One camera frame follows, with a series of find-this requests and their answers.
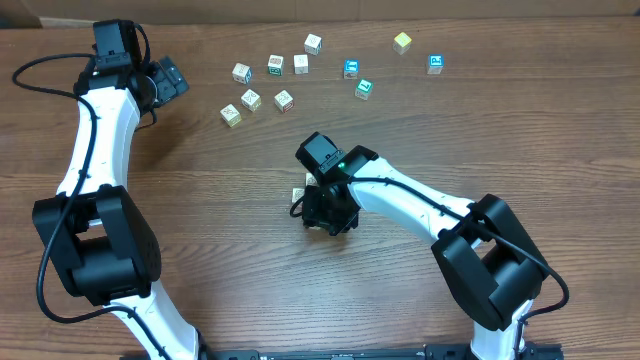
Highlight white block red trim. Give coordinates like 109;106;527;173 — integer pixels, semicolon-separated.
291;188;305;203

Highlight yellow top block far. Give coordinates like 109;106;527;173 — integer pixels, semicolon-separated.
393;32;412;55

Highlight white block top centre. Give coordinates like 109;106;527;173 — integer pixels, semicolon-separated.
304;33;322;56

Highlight white block green side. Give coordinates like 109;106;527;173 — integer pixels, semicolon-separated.
267;54;284;76

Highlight blue T block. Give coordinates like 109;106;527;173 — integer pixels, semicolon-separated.
343;59;359;79

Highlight white block blue side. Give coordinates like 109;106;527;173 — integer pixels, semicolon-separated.
232;63;253;84

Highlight white block elephant picture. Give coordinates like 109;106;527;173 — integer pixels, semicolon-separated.
305;173;318;186

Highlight plain white number block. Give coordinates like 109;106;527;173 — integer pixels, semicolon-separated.
293;54;309;75

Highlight green L block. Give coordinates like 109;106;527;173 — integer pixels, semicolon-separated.
354;79;374;100

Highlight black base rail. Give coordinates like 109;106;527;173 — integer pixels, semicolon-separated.
119;342;566;360

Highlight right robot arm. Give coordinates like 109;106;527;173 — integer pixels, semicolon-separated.
290;132;563;359

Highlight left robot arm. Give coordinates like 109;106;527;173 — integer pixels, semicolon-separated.
32;19;209;359

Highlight blue P block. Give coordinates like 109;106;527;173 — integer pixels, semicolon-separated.
427;54;444;75

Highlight white block red side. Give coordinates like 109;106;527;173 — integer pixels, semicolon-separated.
274;90;294;113

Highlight white X block yellow side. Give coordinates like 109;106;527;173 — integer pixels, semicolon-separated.
241;89;261;112

